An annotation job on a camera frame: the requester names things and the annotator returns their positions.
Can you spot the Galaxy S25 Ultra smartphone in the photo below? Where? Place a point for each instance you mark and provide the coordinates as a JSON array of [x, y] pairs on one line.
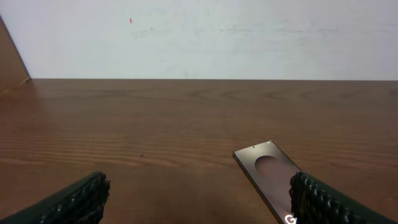
[[270, 170]]

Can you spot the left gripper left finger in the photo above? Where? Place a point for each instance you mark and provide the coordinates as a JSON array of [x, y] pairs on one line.
[[78, 203]]

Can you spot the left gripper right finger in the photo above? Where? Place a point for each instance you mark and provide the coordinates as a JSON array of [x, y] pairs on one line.
[[315, 202]]

